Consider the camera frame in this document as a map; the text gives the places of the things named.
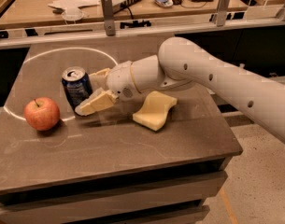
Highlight blue white packet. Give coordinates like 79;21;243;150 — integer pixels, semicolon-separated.
153;0;173;7

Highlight yellow sponge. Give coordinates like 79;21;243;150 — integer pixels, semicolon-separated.
133;91;178;131

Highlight white papers on desk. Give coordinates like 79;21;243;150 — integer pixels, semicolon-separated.
49;0;101;9

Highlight wooden background desk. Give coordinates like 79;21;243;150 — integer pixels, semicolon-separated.
0;0;252;30

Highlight blue pepsi can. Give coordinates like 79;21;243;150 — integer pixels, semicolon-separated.
62;66;93;109

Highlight red apple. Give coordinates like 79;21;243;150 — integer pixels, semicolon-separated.
23;97;60;131

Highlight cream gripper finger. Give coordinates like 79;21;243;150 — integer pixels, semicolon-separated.
89;68;110;90
75;88;118;116

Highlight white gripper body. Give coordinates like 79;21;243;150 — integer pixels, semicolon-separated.
107;61;139;101

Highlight grey metal post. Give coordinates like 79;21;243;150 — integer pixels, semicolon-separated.
214;0;230;26
101;0;116;36

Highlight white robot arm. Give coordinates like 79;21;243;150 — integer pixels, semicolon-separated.
76;37;285;144

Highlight grey metal post left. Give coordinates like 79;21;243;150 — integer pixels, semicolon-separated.
101;0;116;36

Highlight grey metal post right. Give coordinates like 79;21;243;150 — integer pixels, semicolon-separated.
214;0;230;26

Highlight clear plastic lid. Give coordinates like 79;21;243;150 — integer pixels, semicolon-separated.
62;9;84;21

